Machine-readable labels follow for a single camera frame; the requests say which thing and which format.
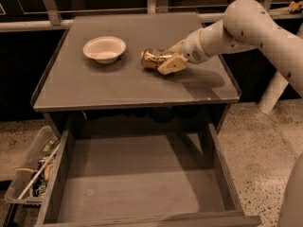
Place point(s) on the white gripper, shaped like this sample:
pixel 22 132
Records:
pixel 191 48

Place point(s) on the orange drink can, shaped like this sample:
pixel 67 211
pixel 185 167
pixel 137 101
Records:
pixel 152 58

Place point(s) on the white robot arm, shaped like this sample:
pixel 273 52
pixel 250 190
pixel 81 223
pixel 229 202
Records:
pixel 247 23

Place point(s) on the grey cabinet counter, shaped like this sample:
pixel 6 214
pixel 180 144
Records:
pixel 72 82

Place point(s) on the open grey top drawer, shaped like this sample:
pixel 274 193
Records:
pixel 161 180

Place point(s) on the white paper bowl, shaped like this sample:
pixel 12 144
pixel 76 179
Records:
pixel 104 49

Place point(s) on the grey metal railing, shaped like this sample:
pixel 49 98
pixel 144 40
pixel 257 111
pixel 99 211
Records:
pixel 27 14

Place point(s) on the white stick in bin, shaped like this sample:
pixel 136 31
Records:
pixel 38 173

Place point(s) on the clear plastic bin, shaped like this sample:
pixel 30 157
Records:
pixel 42 146

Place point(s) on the white slanted post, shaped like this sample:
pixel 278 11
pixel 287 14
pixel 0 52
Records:
pixel 274 89

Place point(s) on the yellow object on rail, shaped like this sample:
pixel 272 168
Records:
pixel 294 7

